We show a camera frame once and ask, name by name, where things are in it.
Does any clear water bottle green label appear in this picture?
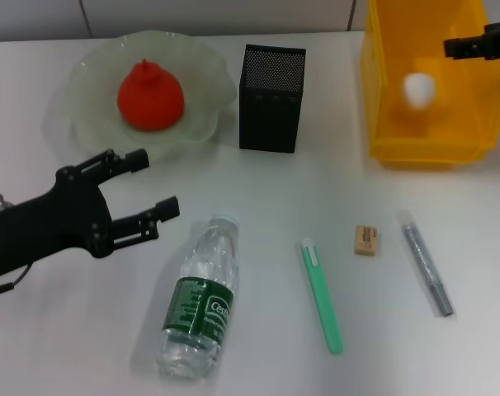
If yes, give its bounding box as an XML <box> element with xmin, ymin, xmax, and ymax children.
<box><xmin>157</xmin><ymin>209</ymin><xmax>241</xmax><ymax>380</ymax></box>

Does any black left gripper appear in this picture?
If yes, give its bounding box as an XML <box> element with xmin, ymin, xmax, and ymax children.
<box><xmin>0</xmin><ymin>148</ymin><xmax>182</xmax><ymax>277</ymax></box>

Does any orange fruit with nub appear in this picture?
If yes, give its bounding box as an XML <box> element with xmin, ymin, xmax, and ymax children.
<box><xmin>117</xmin><ymin>59</ymin><xmax>186</xmax><ymax>132</ymax></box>

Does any black mesh pen holder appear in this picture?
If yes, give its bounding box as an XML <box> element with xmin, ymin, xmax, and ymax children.
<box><xmin>238</xmin><ymin>44</ymin><xmax>307</xmax><ymax>154</ymax></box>

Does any green pen white clip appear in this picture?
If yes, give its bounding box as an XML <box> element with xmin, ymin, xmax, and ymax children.
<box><xmin>300</xmin><ymin>238</ymin><xmax>345</xmax><ymax>356</ymax></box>

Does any yellow plastic storage bin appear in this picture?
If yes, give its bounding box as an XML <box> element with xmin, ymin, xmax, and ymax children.
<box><xmin>360</xmin><ymin>0</ymin><xmax>500</xmax><ymax>171</ymax></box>

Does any beige eraser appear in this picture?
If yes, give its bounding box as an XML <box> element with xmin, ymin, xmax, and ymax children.
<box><xmin>354</xmin><ymin>224</ymin><xmax>381</xmax><ymax>257</ymax></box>

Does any pale green glass fruit plate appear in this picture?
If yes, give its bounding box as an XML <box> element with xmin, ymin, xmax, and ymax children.
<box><xmin>59</xmin><ymin>29</ymin><xmax>238</xmax><ymax>164</ymax></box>

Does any grey pen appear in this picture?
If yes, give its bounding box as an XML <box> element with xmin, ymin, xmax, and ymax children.
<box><xmin>396</xmin><ymin>209</ymin><xmax>456</xmax><ymax>318</ymax></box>

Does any white paper ball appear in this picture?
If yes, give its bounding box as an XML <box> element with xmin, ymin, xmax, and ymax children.
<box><xmin>402</xmin><ymin>72</ymin><xmax>437</xmax><ymax>109</ymax></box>

